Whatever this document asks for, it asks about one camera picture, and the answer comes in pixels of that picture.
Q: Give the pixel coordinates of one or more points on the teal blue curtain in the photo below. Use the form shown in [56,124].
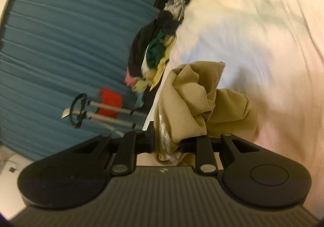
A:
[53,50]

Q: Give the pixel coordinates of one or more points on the tan printed t-shirt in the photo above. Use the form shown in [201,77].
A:
[191,104]

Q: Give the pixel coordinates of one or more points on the pastel tie-dye duvet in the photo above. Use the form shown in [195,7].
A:
[273,51]

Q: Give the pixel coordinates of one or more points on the red cloth on stand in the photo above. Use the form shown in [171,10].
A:
[110,98]

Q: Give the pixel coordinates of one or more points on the silver garment steamer stand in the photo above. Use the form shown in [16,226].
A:
[82,108]

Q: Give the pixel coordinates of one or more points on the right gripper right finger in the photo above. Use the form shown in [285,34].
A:
[205,161]

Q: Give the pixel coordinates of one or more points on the pile of mixed clothes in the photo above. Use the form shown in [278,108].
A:
[150,49]

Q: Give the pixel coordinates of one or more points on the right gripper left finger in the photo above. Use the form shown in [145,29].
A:
[132,144]

